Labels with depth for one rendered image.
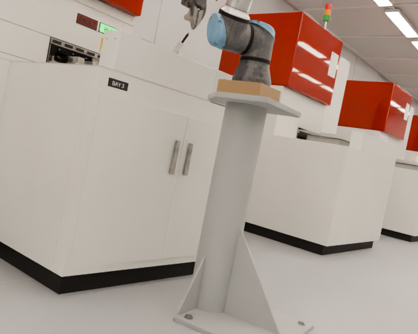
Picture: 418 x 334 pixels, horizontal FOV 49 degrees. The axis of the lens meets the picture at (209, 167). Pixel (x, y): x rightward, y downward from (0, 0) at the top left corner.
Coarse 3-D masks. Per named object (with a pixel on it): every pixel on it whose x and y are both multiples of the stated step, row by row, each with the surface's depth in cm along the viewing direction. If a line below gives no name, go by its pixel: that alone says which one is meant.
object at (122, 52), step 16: (112, 32) 161; (112, 48) 160; (128, 48) 162; (144, 48) 167; (160, 48) 173; (112, 64) 159; (128, 64) 163; (144, 64) 169; (160, 64) 175; (176, 64) 181; (192, 64) 188; (160, 80) 176; (176, 80) 183; (192, 80) 190; (208, 80) 198
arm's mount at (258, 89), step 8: (224, 80) 168; (232, 80) 166; (224, 88) 168; (232, 88) 166; (240, 88) 165; (248, 88) 163; (256, 88) 161; (264, 88) 163; (272, 88) 169; (264, 96) 164; (272, 96) 170
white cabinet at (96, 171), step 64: (0, 128) 193; (64, 128) 163; (128, 128) 168; (192, 128) 195; (0, 192) 187; (64, 192) 159; (128, 192) 173; (192, 192) 202; (0, 256) 189; (64, 256) 157; (128, 256) 179; (192, 256) 211
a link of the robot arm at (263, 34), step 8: (256, 24) 166; (264, 24) 166; (256, 32) 165; (264, 32) 166; (272, 32) 168; (256, 40) 165; (264, 40) 166; (272, 40) 169; (248, 48) 166; (256, 48) 166; (264, 48) 167; (272, 48) 170; (240, 56) 172; (256, 56) 167; (264, 56) 167
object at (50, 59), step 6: (48, 48) 205; (54, 48) 206; (60, 48) 208; (48, 54) 205; (66, 54) 211; (72, 54) 214; (78, 54) 216; (48, 60) 205; (84, 60) 219; (90, 60) 222; (96, 60) 224
